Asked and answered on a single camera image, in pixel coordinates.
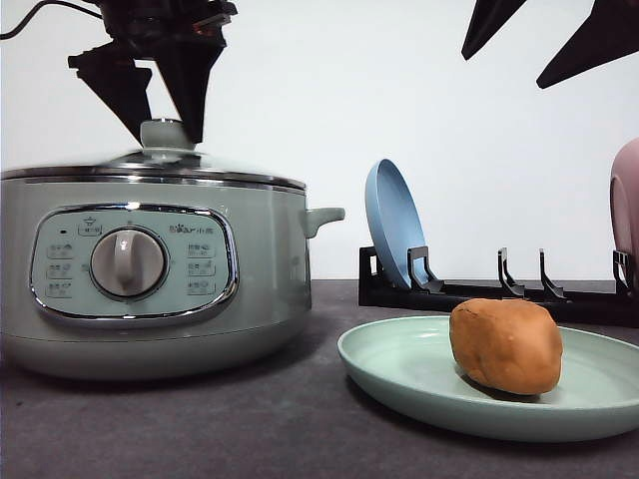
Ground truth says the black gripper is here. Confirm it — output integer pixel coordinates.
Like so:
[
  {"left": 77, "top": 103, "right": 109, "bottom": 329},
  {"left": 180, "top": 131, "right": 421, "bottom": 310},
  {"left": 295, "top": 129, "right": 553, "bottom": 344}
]
[{"left": 68, "top": 0, "right": 238, "bottom": 147}]

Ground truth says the pink plate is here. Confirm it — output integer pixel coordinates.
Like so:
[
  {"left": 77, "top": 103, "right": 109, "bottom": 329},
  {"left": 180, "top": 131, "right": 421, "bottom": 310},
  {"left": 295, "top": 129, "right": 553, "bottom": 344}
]
[{"left": 609, "top": 138, "right": 639, "bottom": 265}]

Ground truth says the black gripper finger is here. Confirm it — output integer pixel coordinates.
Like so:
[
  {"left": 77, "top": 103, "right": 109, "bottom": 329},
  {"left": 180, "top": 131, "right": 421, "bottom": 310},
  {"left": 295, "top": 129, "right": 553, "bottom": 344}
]
[
  {"left": 461, "top": 0, "right": 527, "bottom": 61},
  {"left": 536, "top": 0, "right": 639, "bottom": 90}
]

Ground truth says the brown potato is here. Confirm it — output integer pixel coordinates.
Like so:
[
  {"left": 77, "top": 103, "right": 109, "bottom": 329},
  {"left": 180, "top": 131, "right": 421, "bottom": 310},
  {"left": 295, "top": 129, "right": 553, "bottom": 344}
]
[{"left": 449, "top": 298, "right": 563, "bottom": 395}]

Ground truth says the glass steamer lid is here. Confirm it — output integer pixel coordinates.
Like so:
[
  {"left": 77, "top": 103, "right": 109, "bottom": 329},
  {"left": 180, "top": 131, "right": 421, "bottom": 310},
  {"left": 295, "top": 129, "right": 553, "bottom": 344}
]
[{"left": 0, "top": 120, "right": 307, "bottom": 191}]

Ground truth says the black plate rack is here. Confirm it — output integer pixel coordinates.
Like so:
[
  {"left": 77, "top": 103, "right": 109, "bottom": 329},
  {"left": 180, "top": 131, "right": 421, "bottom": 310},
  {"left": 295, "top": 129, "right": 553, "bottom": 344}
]
[{"left": 358, "top": 246, "right": 639, "bottom": 327}]

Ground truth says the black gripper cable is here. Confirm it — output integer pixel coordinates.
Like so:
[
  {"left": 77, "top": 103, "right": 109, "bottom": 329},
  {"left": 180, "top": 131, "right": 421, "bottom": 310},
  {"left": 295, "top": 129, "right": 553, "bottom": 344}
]
[{"left": 0, "top": 0, "right": 103, "bottom": 39}]

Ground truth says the green electric steamer pot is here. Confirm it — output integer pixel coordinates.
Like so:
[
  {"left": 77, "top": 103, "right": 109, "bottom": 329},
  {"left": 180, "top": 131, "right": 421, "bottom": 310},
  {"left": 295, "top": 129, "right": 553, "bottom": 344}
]
[{"left": 0, "top": 169, "right": 345, "bottom": 383}]

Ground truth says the green plate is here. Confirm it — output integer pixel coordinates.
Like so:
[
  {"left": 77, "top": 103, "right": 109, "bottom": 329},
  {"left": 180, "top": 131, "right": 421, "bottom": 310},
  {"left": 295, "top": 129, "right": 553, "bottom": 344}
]
[{"left": 337, "top": 315, "right": 639, "bottom": 443}]

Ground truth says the blue plate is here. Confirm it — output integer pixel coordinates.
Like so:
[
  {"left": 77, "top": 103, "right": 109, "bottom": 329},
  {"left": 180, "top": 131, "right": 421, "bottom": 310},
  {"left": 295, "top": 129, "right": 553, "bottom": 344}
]
[{"left": 365, "top": 159, "right": 428, "bottom": 288}]

